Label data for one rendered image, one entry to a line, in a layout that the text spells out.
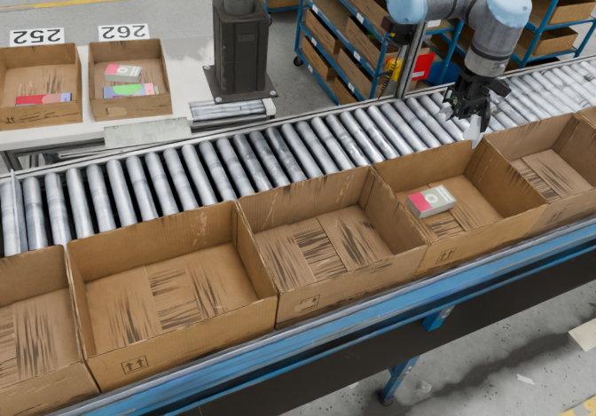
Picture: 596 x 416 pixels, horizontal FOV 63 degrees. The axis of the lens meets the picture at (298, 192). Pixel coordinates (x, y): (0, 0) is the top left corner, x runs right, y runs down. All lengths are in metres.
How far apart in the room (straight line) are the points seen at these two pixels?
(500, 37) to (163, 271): 0.95
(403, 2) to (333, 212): 0.62
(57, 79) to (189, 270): 1.15
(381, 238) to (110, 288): 0.73
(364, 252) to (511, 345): 1.25
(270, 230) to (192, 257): 0.22
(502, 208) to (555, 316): 1.16
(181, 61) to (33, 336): 1.35
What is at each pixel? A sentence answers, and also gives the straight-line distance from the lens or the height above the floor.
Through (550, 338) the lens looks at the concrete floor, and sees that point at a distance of 2.59.
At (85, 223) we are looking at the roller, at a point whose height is 0.75.
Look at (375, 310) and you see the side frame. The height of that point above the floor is 0.91.
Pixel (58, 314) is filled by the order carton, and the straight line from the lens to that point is 1.29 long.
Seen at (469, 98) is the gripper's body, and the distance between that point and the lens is 1.23.
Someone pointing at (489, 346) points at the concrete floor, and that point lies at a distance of 2.42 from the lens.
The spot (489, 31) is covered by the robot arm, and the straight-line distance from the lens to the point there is 1.14.
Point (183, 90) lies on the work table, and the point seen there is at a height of 0.75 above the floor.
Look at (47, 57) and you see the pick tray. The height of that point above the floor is 0.80.
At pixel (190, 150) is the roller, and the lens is 1.79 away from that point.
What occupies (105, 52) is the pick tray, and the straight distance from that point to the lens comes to 2.23.
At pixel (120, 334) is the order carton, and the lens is 1.23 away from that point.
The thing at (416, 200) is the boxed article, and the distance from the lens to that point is 1.49.
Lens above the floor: 1.97
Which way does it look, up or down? 47 degrees down
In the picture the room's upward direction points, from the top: 8 degrees clockwise
